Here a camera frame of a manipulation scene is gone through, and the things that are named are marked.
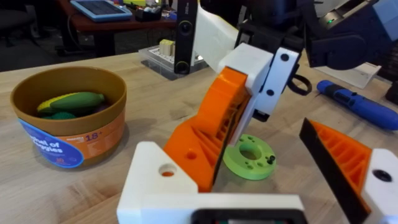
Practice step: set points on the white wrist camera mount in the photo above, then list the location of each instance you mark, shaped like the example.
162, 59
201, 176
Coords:
211, 39

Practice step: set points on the brown wooden desk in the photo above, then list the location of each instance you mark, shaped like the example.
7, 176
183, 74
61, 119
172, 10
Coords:
93, 26

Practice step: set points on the black desk organiser box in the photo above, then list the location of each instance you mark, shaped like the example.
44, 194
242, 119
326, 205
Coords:
147, 14

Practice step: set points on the blue electric screwdriver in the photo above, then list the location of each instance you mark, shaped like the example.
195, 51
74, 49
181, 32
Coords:
363, 105

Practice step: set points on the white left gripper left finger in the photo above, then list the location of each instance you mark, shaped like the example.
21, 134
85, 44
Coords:
149, 183

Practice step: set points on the green disc with holes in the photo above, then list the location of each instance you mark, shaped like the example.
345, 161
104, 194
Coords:
239, 168

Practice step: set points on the small black screw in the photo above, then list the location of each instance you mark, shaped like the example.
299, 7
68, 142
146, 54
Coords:
271, 159

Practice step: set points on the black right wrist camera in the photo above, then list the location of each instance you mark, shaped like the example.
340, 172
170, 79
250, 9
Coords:
185, 37

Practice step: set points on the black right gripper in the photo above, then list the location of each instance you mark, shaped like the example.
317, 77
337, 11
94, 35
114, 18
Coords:
267, 34

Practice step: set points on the white flat box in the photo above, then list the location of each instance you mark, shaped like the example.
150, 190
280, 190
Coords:
354, 74

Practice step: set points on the brown toy tub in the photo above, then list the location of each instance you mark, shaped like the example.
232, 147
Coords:
71, 124

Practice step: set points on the white orange left gripper right finger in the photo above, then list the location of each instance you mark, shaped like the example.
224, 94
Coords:
348, 168

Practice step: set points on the blue tablet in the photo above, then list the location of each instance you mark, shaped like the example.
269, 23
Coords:
99, 9

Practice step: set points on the black office chair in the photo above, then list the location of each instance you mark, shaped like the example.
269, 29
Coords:
14, 18

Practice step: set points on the clear tray with blocks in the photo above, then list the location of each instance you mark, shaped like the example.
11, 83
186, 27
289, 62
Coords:
161, 57

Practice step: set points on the orange ribbed wedge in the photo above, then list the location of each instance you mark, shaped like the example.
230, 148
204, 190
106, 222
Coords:
180, 144

